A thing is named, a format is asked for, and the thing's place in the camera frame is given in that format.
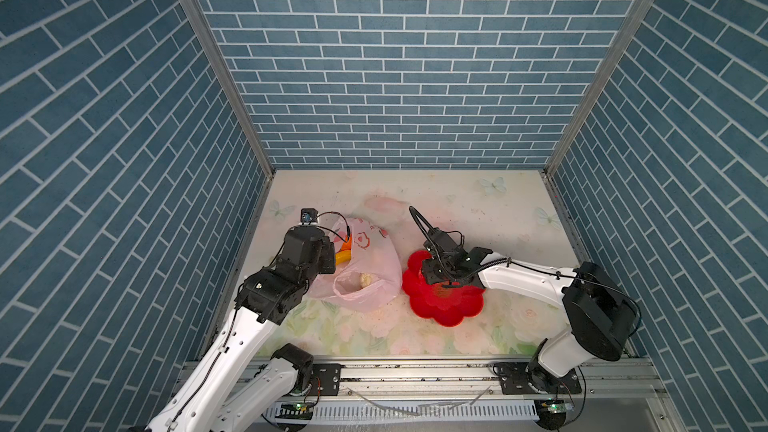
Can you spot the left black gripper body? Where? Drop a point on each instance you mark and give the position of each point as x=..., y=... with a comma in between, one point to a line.
x=325, y=263

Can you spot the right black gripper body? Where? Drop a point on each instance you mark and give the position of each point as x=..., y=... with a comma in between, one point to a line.
x=436, y=273

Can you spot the pink plastic bag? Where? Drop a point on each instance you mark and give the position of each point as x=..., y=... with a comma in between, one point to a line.
x=373, y=252

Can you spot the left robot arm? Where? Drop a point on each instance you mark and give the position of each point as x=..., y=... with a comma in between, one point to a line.
x=208, y=400

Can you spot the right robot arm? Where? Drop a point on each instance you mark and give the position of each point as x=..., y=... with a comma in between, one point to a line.
x=600, y=317

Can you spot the yellow fake pepper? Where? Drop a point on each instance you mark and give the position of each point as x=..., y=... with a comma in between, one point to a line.
x=343, y=250

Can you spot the beige fake bun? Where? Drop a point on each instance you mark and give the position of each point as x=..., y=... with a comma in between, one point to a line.
x=366, y=280

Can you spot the red flower-shaped plate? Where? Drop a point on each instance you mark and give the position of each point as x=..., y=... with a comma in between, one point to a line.
x=446, y=306

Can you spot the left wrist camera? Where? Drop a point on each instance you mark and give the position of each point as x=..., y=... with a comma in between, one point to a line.
x=308, y=216

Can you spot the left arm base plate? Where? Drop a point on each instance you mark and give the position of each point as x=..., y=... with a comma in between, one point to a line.
x=324, y=380

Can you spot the aluminium front rail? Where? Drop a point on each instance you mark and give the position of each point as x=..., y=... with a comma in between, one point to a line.
x=454, y=378

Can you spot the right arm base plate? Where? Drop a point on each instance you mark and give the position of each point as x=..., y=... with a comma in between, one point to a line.
x=515, y=378

